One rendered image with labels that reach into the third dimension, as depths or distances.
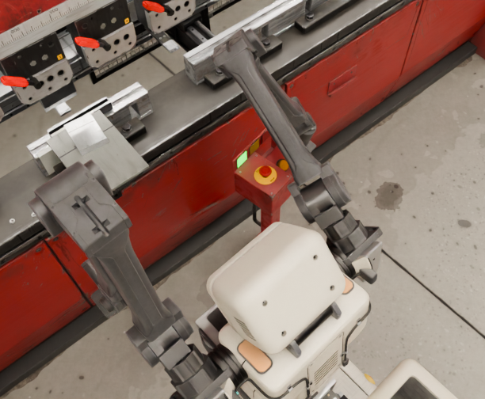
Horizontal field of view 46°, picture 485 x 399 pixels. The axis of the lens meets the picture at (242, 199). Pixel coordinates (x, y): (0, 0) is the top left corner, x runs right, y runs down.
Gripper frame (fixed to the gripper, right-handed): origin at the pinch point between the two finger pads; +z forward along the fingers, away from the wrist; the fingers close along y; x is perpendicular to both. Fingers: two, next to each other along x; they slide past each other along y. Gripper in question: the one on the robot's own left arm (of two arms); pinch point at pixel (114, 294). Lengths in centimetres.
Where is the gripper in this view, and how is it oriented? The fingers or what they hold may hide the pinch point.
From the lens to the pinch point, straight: 142.7
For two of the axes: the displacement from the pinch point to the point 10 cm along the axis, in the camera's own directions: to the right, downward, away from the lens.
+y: -7.4, 5.9, -3.3
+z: -2.8, 1.8, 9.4
